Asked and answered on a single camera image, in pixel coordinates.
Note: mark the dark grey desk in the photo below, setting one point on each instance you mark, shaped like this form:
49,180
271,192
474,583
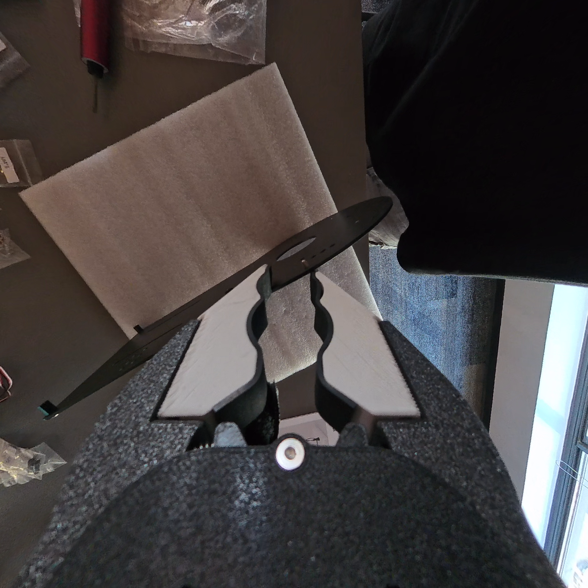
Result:
312,36

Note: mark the small grey labelled bag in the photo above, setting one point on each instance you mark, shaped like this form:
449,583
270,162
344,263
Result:
11,59

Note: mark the white foam sheet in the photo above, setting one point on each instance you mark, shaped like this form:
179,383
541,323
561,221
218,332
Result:
160,183

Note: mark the small bag with silver nuts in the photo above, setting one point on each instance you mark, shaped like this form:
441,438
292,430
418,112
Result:
11,248

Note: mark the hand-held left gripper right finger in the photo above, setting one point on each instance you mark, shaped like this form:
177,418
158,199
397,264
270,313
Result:
363,363

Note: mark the window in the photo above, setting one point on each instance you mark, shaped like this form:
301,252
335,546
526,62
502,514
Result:
560,413

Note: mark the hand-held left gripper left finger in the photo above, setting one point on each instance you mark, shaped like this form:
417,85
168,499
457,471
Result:
216,358

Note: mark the large clear plastic bag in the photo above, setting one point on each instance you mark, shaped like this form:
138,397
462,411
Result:
193,27

